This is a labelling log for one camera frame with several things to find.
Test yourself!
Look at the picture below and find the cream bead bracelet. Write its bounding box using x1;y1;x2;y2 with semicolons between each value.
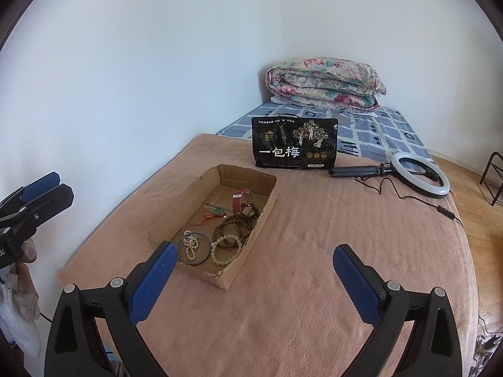
209;233;244;267

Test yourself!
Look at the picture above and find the white ring light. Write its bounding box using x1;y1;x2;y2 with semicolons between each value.
329;151;451;199

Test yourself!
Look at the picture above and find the folded floral quilt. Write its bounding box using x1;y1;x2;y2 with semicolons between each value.
265;57;387;113

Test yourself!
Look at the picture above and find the pink fleece blanket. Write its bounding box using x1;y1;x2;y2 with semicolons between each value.
58;134;478;376

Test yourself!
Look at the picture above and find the blue checked bed sheet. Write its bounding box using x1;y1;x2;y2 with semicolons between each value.
215;100;433;162

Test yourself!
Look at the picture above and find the black metal rack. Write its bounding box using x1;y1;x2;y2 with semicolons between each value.
479;151;503;207

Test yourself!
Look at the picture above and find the black ring light cable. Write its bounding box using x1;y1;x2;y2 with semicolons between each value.
355;176;465;228

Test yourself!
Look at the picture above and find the green jade pendant red cord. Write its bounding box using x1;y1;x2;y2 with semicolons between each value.
190;207;227;228

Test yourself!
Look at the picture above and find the brown wooden bead necklace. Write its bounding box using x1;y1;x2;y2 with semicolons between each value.
210;212;261;250

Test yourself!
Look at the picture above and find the black snack bag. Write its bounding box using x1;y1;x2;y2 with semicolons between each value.
251;116;339;169

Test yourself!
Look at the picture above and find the blue bangle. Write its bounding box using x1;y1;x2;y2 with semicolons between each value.
176;230;212;266

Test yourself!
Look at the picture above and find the white pearl bracelet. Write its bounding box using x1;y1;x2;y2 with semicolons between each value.
180;230;200;262

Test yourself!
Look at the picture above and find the red strap wristwatch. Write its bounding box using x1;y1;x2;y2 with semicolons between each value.
231;188;256;218

